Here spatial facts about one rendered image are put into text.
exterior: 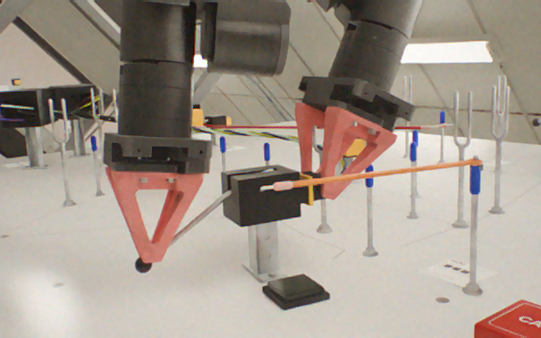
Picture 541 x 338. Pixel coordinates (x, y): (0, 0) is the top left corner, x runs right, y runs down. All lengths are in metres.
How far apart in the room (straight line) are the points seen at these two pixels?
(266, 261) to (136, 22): 0.22
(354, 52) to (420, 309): 0.22
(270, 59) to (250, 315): 0.19
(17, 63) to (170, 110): 7.80
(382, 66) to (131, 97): 0.21
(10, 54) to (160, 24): 7.77
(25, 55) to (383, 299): 7.90
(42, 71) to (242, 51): 7.87
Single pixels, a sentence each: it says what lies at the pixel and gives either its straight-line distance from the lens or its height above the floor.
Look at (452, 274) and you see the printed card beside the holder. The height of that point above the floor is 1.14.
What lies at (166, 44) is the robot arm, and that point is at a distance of 0.44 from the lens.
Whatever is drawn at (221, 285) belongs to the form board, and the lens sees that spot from 0.49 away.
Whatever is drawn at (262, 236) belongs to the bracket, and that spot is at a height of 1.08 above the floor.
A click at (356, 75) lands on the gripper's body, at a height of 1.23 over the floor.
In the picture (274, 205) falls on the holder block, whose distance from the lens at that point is 0.48.
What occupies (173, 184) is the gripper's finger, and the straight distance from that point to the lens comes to 0.45.
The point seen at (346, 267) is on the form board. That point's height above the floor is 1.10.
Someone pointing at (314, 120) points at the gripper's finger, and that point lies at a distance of 0.53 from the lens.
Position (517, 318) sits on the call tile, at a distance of 0.36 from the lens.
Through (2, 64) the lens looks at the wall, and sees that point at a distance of 8.17.
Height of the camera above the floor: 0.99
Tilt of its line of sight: 17 degrees up
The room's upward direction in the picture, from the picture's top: 35 degrees clockwise
